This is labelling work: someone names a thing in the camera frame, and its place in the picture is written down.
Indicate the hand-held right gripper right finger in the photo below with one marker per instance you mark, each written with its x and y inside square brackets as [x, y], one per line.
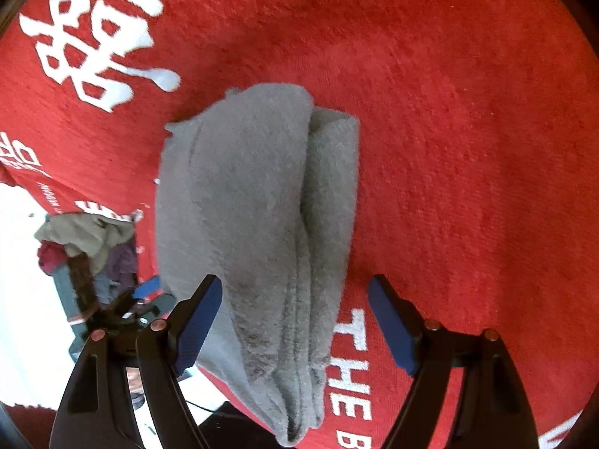
[390, 327]

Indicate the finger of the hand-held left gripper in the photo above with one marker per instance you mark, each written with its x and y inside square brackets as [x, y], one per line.
[146, 291]

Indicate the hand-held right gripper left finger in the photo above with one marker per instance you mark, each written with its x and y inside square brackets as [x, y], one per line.
[201, 322]

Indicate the grey fleece garment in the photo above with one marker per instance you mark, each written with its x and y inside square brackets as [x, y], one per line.
[243, 196]

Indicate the purple cloth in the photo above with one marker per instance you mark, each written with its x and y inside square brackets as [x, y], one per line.
[121, 262]

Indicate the brown cloth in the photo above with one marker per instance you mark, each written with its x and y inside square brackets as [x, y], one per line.
[84, 285]

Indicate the dark red cloth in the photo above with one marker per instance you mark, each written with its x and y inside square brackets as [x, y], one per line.
[51, 257]

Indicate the red blanket with white print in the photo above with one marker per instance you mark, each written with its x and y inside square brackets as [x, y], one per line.
[444, 149]

